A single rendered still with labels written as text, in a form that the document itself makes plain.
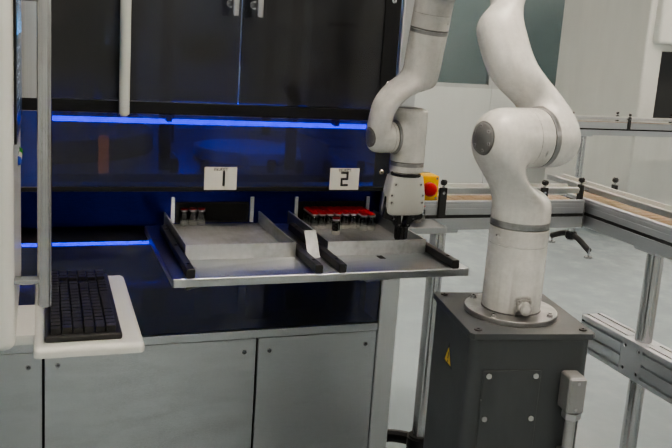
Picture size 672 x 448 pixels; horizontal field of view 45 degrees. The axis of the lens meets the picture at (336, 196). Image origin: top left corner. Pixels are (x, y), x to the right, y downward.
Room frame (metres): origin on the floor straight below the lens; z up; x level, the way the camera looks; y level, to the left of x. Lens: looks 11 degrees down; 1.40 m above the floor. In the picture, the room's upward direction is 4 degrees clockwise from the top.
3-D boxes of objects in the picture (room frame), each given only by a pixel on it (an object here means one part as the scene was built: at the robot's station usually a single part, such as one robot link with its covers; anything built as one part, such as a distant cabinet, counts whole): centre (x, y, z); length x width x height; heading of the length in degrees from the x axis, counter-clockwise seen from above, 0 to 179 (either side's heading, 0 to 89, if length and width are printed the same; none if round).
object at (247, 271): (1.98, 0.08, 0.87); 0.70 x 0.48 x 0.02; 111
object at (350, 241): (2.11, -0.05, 0.90); 0.34 x 0.26 x 0.04; 21
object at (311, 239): (1.85, 0.03, 0.91); 0.14 x 0.03 x 0.06; 21
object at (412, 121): (2.00, -0.16, 1.17); 0.09 x 0.08 x 0.13; 120
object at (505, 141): (1.62, -0.35, 1.16); 0.19 x 0.12 x 0.24; 120
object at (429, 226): (2.35, -0.24, 0.87); 0.14 x 0.13 x 0.02; 21
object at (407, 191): (2.00, -0.17, 1.03); 0.10 x 0.08 x 0.11; 110
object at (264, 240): (1.99, 0.27, 0.90); 0.34 x 0.26 x 0.04; 21
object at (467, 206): (2.54, -0.46, 0.92); 0.69 x 0.16 x 0.16; 111
